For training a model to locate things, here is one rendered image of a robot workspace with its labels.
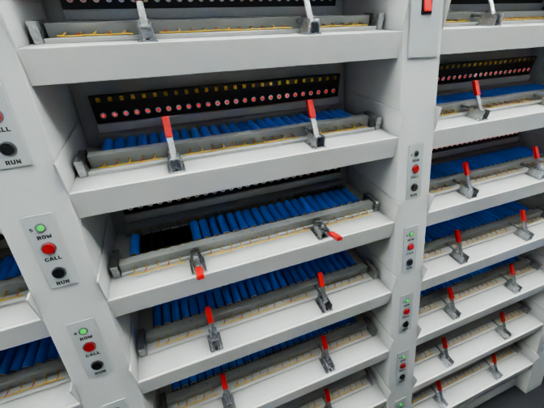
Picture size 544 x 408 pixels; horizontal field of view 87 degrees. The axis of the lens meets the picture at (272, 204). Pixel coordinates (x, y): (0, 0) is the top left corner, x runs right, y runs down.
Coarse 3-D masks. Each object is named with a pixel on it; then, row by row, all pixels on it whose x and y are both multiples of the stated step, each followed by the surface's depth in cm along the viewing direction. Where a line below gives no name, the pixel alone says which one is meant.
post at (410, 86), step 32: (352, 64) 69; (384, 64) 59; (416, 64) 56; (384, 96) 61; (416, 96) 58; (416, 128) 61; (384, 160) 65; (416, 224) 69; (384, 256) 73; (416, 256) 72; (416, 288) 76; (384, 320) 79; (416, 320) 79
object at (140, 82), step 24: (48, 0) 51; (336, 0) 67; (528, 48) 91; (216, 72) 63; (240, 72) 65; (264, 72) 66; (288, 72) 68; (312, 72) 70; (336, 72) 72; (96, 144) 59; (120, 216) 65
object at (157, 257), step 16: (336, 208) 67; (352, 208) 67; (368, 208) 69; (272, 224) 62; (288, 224) 62; (304, 224) 64; (208, 240) 58; (224, 240) 59; (240, 240) 60; (144, 256) 55; (160, 256) 55; (176, 256) 56; (144, 272) 53
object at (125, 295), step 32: (256, 192) 71; (352, 192) 77; (384, 192) 68; (352, 224) 66; (384, 224) 66; (128, 256) 58; (224, 256) 58; (256, 256) 58; (288, 256) 59; (320, 256) 63; (128, 288) 51; (160, 288) 52; (192, 288) 55
